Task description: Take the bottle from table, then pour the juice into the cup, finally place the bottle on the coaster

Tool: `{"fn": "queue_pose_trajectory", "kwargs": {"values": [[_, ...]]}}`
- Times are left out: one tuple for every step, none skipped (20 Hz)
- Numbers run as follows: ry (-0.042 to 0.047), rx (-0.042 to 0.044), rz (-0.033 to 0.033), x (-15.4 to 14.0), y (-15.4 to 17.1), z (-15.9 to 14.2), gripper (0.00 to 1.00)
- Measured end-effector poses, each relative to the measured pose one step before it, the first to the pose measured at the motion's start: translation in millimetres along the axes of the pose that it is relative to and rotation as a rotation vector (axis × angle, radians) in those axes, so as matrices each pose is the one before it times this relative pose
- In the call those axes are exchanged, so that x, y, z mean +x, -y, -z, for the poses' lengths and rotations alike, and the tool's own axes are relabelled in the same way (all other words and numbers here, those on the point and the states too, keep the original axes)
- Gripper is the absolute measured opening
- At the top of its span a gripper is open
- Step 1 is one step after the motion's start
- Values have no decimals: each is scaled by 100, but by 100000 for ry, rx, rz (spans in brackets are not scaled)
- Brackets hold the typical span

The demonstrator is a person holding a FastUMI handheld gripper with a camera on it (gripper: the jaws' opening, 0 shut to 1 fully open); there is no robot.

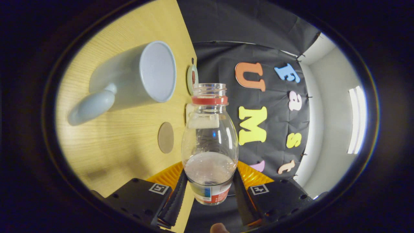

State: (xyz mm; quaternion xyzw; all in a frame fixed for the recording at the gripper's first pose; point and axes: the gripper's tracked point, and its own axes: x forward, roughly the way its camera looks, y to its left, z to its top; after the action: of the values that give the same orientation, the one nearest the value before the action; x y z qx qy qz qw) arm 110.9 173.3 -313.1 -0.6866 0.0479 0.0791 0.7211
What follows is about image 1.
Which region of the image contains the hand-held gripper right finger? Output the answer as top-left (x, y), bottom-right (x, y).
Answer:
top-left (232, 161), bottom-right (329, 228)

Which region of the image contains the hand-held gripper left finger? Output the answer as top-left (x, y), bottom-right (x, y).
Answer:
top-left (91, 161), bottom-right (189, 230)

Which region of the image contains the clear plastic juice bottle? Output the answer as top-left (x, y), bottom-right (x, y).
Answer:
top-left (181, 83), bottom-right (239, 206)

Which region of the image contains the round brown coaster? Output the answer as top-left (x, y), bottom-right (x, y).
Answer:
top-left (158, 122), bottom-right (174, 154)

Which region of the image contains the light blue cup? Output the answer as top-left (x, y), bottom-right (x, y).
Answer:
top-left (67, 40), bottom-right (177, 127)

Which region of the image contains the wooden table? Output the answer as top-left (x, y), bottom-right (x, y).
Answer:
top-left (55, 0), bottom-right (198, 233)

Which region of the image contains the white box-shaped container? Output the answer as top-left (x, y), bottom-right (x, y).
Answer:
top-left (185, 104), bottom-right (220, 130)

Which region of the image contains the pale green round plate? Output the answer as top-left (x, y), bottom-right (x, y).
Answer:
top-left (187, 64), bottom-right (199, 95)

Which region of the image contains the large ceiling light panel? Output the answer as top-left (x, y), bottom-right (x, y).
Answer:
top-left (347, 85), bottom-right (368, 155)

